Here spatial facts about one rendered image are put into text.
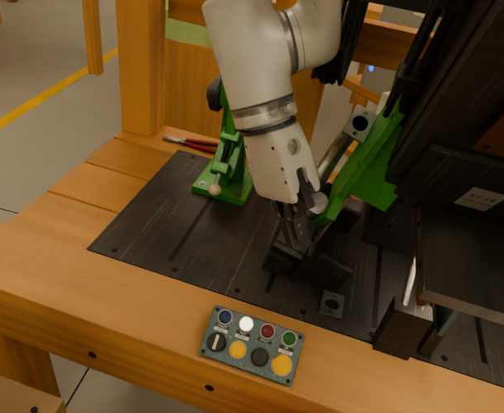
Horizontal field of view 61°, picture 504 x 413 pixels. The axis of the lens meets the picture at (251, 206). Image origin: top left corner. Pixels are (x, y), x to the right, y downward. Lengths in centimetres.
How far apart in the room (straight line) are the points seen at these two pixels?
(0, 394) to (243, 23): 54
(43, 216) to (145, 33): 49
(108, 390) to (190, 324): 101
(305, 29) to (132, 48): 70
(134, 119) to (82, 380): 97
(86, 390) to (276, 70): 142
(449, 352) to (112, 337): 57
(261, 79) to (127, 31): 68
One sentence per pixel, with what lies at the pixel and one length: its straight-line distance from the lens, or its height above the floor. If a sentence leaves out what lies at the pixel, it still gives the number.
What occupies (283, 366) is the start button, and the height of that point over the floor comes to 94.
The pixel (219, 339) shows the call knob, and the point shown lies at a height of 94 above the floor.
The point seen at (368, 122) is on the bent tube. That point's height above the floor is 121.
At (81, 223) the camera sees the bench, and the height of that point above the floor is 88.
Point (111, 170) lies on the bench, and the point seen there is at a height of 88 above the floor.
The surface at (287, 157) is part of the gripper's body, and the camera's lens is 53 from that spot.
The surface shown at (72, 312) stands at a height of 90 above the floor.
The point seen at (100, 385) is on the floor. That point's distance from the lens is 174.
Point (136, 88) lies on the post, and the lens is 121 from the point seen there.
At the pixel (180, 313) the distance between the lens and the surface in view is 76.
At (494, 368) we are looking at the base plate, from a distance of 88.
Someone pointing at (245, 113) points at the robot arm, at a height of 127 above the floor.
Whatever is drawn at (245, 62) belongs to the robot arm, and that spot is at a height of 133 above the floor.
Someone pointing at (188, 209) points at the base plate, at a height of 90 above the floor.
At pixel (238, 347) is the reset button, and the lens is 68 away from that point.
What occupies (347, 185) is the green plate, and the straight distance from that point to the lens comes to 69.
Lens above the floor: 150
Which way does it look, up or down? 38 degrees down
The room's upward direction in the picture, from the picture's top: 10 degrees clockwise
